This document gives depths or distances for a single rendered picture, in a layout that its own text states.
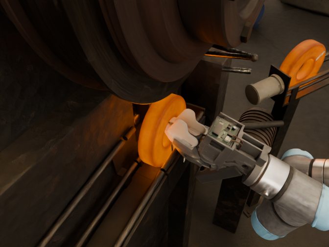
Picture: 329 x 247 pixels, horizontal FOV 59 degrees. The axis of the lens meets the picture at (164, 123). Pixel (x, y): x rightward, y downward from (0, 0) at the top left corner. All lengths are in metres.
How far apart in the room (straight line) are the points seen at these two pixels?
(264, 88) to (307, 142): 0.96
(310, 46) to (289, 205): 0.46
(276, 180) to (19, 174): 0.41
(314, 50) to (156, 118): 0.53
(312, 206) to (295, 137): 1.21
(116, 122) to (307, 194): 0.36
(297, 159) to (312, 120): 1.18
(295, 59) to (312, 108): 1.16
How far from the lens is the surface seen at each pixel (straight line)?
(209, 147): 0.54
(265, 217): 0.66
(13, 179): 0.41
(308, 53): 0.90
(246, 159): 0.55
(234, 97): 1.93
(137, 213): 0.53
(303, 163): 0.73
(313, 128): 1.87
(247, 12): 0.41
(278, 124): 0.95
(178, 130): 0.56
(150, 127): 0.54
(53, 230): 0.50
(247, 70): 0.55
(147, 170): 0.64
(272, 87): 0.86
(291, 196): 0.57
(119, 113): 0.53
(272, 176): 0.55
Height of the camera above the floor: 1.17
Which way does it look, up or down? 44 degrees down
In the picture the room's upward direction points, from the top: straight up
